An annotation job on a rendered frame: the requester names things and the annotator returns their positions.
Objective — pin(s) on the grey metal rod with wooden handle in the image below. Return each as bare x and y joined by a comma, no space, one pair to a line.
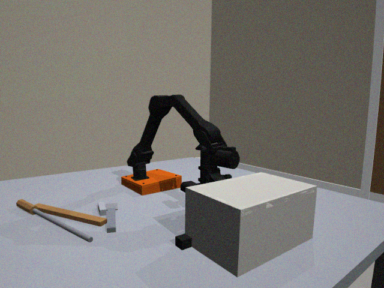
32,209

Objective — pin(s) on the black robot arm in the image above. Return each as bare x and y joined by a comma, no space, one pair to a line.
205,132

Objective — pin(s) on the wooden bar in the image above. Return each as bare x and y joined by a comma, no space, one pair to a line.
72,215

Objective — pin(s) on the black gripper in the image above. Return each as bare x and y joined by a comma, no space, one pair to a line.
203,171

